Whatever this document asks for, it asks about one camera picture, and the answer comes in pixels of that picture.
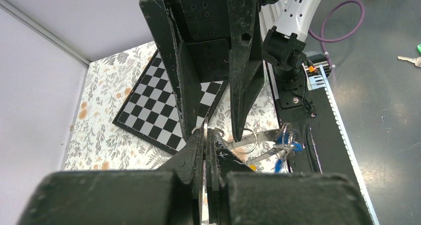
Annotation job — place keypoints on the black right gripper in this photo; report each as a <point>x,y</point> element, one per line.
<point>209,40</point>

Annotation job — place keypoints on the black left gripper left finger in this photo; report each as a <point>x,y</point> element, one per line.
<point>169,195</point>

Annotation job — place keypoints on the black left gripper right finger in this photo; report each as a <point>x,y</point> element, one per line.
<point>239,196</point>

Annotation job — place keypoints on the blue key tag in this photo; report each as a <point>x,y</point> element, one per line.
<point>287,144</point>

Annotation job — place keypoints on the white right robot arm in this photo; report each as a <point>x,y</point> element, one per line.
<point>284,28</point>

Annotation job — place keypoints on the black white chessboard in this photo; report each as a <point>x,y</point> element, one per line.
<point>150,111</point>

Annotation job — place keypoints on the green tagged key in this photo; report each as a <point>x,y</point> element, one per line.
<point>415,61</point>

